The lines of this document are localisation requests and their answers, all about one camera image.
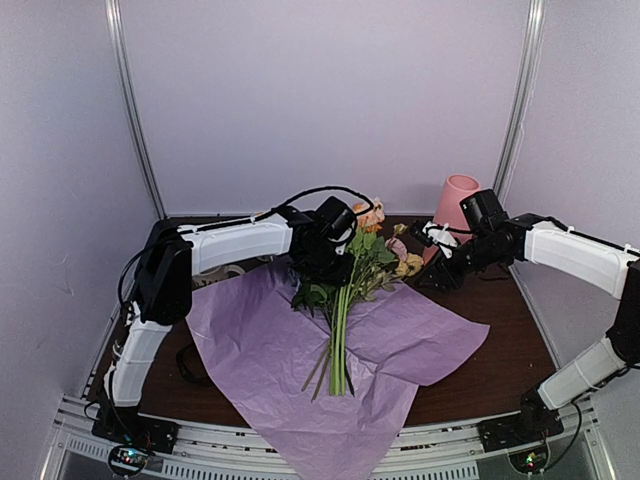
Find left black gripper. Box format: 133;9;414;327
301;242;357;287

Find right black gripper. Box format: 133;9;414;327
414;231;507;293

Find purple tissue paper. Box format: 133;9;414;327
185;259;491;480

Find black printed ribbon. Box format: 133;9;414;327
175;342;214;388

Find fuzzy green orange flower stem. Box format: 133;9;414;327
329;198;397;396

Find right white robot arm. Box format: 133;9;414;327
410;214;639;442

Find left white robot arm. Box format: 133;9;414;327
98;197;357;444

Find pink cylindrical vase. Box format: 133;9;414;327
429;174;480;246

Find pink and yellow roses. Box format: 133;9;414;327
375;224;423;300

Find white floral mug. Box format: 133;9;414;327
191;264;246;290

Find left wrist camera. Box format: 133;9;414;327
314;196;356;244

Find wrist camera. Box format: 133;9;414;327
459;189;509;234
314;196;356;244

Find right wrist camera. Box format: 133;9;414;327
459;189;509;234

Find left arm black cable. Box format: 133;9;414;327
117;185;376;306

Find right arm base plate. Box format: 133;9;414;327
477;413;564;453

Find aluminium front rail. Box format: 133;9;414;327
36;397;619;479

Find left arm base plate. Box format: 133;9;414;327
91;411;179;454

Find left aluminium frame post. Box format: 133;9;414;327
105;0;167;219

